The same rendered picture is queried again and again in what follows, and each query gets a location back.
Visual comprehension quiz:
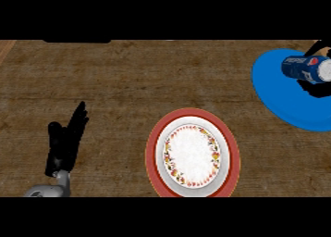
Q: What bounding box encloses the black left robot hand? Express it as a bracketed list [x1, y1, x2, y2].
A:
[45, 100, 90, 179]

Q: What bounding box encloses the blue plate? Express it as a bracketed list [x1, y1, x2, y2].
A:
[250, 47, 331, 133]

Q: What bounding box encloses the blue soda can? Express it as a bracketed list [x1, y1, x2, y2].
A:
[281, 55, 331, 85]

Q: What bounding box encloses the red-rimmed white floral plate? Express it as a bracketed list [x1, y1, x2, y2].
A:
[144, 106, 242, 198]

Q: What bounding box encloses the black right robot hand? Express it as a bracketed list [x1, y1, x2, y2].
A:
[295, 39, 331, 99]

